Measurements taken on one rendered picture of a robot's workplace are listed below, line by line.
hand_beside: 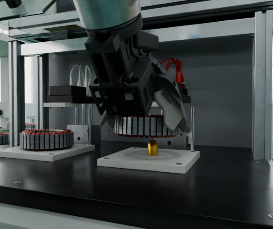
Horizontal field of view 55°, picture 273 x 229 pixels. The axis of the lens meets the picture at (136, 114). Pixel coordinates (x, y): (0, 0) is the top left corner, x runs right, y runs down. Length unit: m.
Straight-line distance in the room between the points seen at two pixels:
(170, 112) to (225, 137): 0.34
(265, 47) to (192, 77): 0.23
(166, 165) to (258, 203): 0.15
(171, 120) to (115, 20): 0.17
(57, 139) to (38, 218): 0.26
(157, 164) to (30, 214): 0.19
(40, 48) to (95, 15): 0.46
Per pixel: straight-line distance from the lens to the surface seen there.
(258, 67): 0.56
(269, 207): 0.30
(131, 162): 0.43
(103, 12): 0.31
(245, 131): 0.72
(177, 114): 0.41
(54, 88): 0.66
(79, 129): 0.71
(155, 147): 0.48
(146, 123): 0.41
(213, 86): 0.72
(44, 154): 0.52
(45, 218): 0.32
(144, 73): 0.34
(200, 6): 0.61
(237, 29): 0.58
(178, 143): 0.60
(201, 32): 0.58
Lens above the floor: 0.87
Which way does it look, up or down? 1 degrees down
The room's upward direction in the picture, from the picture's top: straight up
